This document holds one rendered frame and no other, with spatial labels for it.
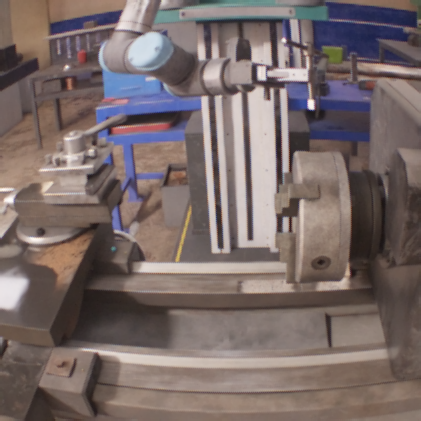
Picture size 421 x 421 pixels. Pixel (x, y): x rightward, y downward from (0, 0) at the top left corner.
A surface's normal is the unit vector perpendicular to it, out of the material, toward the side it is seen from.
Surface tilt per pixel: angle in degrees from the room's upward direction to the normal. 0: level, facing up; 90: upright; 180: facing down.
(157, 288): 0
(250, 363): 48
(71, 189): 0
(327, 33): 90
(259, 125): 90
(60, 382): 0
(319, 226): 69
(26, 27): 90
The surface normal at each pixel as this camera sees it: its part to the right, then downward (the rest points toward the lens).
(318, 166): -0.07, -0.70
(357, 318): -0.05, -0.87
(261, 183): -0.07, 0.50
